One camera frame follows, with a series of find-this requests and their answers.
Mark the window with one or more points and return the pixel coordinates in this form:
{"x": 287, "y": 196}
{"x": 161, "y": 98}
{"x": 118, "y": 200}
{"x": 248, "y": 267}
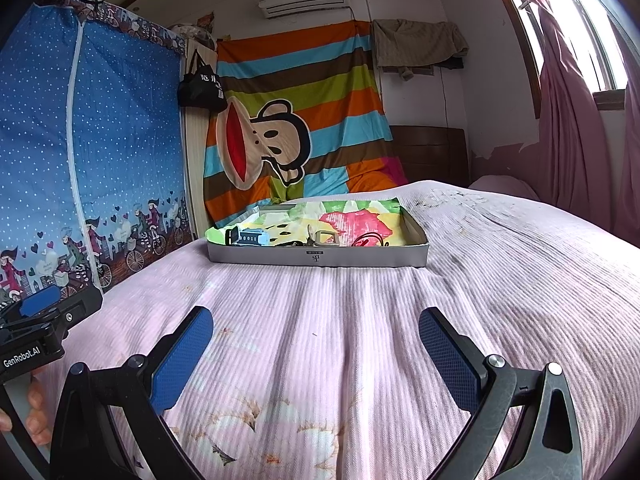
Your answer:
{"x": 575, "y": 20}

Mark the light wooden cabinet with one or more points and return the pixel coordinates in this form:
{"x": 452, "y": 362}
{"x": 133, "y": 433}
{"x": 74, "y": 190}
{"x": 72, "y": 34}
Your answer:
{"x": 192, "y": 160}

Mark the hanging brown clothes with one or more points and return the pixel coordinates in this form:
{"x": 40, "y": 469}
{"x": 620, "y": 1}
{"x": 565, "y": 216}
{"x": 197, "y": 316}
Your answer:
{"x": 420, "y": 42}

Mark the pink pillow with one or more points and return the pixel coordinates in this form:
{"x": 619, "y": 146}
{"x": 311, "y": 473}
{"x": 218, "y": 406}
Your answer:
{"x": 505, "y": 185}

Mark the plastic wrapped bundle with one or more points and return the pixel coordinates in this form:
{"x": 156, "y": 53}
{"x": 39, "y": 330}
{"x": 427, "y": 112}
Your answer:
{"x": 195, "y": 30}

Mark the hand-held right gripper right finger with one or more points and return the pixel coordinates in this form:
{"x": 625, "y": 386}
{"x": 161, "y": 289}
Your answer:
{"x": 450, "y": 360}

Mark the person's left hand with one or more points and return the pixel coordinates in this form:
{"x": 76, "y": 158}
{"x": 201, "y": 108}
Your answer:
{"x": 37, "y": 410}

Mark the black tote bag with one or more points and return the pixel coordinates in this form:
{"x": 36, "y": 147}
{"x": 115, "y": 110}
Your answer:
{"x": 200, "y": 90}

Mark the pink curtain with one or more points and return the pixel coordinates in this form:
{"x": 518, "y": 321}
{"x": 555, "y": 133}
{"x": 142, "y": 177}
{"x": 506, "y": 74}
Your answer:
{"x": 570, "y": 135}

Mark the shallow grey cardboard box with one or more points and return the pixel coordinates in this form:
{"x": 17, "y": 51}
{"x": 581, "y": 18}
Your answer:
{"x": 320, "y": 257}

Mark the dark wooden headboard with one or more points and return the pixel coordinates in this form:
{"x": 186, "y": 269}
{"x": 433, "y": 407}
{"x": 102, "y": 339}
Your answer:
{"x": 430, "y": 155}

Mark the painted paper sheet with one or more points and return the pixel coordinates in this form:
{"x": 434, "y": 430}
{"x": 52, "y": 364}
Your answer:
{"x": 345, "y": 220}

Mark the blue toy bus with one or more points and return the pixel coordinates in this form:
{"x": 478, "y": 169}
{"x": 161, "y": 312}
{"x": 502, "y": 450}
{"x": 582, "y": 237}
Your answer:
{"x": 252, "y": 236}

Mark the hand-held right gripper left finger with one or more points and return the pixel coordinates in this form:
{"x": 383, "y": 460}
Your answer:
{"x": 182, "y": 360}

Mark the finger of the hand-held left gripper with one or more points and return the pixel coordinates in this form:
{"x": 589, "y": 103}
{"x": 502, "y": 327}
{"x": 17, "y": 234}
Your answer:
{"x": 80, "y": 305}
{"x": 40, "y": 300}

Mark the striped monkey print sheet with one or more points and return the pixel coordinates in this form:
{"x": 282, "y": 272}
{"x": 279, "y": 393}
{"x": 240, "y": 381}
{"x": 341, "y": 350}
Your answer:
{"x": 340, "y": 110}

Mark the beige carabiner clip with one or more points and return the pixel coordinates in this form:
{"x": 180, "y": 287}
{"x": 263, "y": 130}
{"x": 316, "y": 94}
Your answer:
{"x": 327, "y": 231}

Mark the blue dotted fabric wardrobe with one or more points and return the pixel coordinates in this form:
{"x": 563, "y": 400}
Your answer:
{"x": 115, "y": 135}

